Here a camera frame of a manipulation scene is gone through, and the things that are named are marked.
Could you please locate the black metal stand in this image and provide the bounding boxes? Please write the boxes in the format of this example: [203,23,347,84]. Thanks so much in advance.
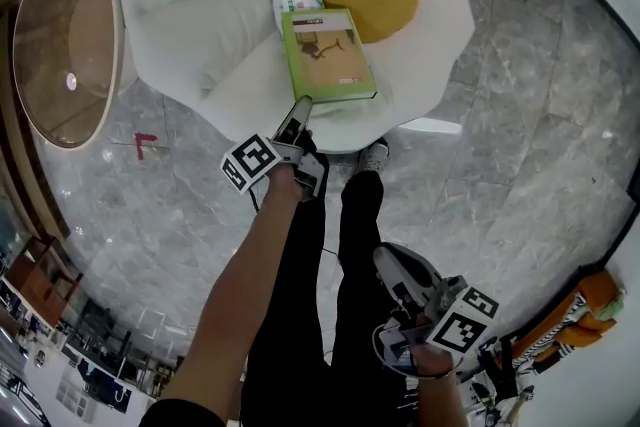
[477,333,524,414]

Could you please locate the person's black trousers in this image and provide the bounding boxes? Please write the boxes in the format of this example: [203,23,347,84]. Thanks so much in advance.
[239,149,419,427]

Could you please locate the person's right forearm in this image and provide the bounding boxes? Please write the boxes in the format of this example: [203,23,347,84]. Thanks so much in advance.
[407,343,471,427]

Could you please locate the round glass side table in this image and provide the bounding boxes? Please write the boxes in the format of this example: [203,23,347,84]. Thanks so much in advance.
[10,0,126,150]

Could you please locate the person's black sleeve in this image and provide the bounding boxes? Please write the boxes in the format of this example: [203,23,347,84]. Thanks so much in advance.
[143,397,227,427]

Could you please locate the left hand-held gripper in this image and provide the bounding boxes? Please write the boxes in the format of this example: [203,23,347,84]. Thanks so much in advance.
[220,95,330,202]

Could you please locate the white armchair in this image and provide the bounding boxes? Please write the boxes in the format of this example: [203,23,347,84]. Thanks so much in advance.
[117,0,464,155]

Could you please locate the person's left forearm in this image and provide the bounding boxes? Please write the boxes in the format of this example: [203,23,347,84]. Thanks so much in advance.
[159,167,306,421]

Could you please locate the person's patterned shoe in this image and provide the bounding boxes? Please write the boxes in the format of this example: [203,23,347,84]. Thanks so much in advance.
[357,138,390,172]

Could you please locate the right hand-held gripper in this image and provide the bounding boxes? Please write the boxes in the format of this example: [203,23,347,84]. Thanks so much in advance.
[372,245,500,374]

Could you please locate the brown wooden cabinet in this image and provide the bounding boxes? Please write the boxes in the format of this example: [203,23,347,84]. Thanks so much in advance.
[7,234,84,331]

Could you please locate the green hardcover book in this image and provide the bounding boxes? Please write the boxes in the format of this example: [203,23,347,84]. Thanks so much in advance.
[280,8,379,105]

